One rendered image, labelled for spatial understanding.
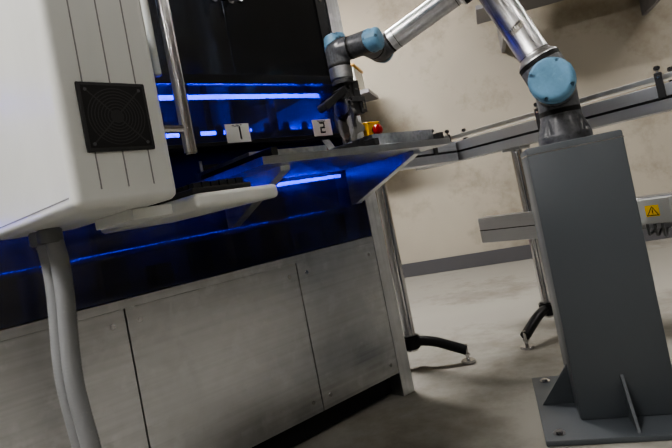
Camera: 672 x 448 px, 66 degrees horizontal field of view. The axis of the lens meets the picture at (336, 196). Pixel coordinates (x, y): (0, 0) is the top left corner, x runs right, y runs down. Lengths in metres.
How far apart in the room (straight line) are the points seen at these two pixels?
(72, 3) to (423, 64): 4.01
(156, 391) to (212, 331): 0.21
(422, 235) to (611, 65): 2.06
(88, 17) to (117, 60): 0.08
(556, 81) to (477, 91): 3.21
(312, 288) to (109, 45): 1.06
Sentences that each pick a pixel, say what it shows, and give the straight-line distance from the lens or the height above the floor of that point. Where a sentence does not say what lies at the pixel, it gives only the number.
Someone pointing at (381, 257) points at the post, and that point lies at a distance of 1.96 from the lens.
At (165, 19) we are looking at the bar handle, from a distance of 1.08.
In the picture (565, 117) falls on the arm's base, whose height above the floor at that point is 0.86.
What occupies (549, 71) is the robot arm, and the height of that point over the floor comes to 0.97.
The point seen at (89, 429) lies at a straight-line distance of 1.25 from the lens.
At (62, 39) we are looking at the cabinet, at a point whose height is 1.07.
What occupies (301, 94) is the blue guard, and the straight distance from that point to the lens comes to 1.85.
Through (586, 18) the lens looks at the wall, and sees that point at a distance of 4.88.
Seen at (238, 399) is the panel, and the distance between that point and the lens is 1.65.
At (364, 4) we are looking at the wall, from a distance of 5.02.
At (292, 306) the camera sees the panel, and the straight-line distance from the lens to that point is 1.71.
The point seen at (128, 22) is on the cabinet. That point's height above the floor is 1.12.
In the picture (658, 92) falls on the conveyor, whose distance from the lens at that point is 2.16.
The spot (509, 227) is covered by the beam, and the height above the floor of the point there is 0.49.
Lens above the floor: 0.73
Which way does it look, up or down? 1 degrees up
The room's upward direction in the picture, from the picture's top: 11 degrees counter-clockwise
